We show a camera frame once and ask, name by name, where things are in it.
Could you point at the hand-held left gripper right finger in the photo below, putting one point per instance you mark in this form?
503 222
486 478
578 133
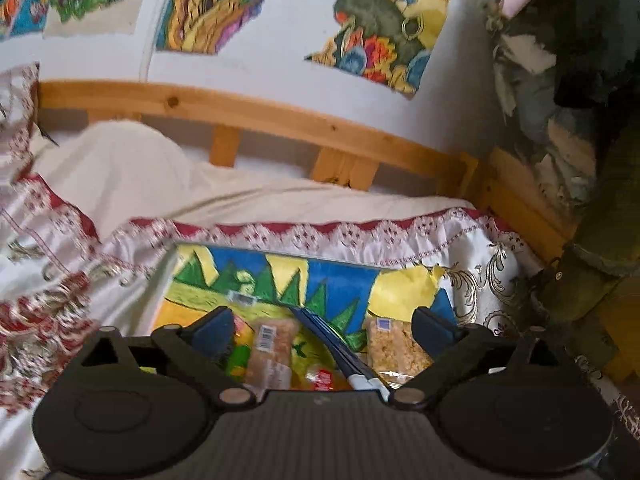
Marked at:
435 332

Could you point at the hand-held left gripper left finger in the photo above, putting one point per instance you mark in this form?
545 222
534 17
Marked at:
215 332

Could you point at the green snack packet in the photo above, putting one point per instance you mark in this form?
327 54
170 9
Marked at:
239 360

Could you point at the rice crisp packet blue label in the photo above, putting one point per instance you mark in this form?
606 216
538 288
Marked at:
395 350

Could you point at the grey metal tray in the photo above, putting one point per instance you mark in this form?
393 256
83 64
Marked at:
164 300

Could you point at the brown pastry packet barcode label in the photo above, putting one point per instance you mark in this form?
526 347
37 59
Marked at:
272 355

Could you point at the blue snack packet white end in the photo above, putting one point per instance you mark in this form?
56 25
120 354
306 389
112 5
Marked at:
340 350

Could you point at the orange sausage packet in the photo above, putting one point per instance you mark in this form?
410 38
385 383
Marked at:
320 380

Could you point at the dragon drawing tray liner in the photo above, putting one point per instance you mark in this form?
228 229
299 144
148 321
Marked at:
340 285

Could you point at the pile of dark clothes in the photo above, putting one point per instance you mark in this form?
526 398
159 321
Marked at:
590 290

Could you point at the beige bedsheet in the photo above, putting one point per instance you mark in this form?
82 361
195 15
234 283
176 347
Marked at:
150 185

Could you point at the floral satin blanket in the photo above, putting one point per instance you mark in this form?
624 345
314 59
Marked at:
50 285

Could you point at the patterned hanging cloth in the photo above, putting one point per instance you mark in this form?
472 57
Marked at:
540 110

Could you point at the black jacket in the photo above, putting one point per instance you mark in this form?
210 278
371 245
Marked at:
595 20

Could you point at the wooden bed frame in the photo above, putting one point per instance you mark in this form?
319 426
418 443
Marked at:
250 110

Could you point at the swirl seaweed wall drawing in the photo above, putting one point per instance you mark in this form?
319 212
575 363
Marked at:
225 5

